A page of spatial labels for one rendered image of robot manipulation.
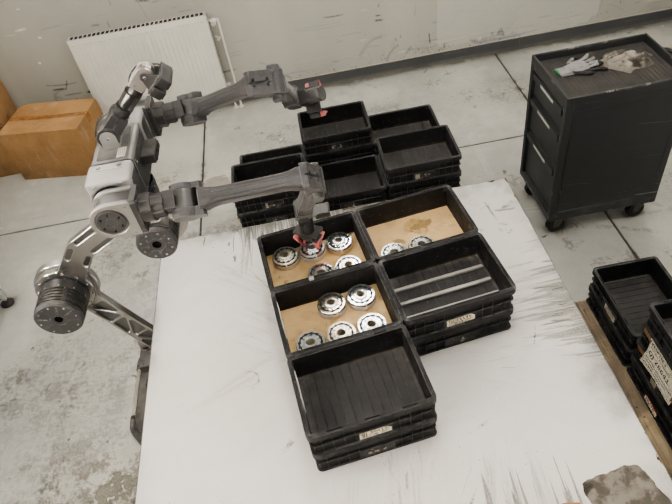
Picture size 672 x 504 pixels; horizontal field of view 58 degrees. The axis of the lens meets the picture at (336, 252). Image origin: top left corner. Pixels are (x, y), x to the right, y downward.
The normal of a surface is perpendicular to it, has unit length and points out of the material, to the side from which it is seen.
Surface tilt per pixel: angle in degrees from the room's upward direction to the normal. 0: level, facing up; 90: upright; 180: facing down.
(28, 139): 88
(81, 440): 0
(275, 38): 90
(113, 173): 0
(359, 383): 0
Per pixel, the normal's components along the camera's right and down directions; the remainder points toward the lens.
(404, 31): 0.13, 0.69
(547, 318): -0.13, -0.70
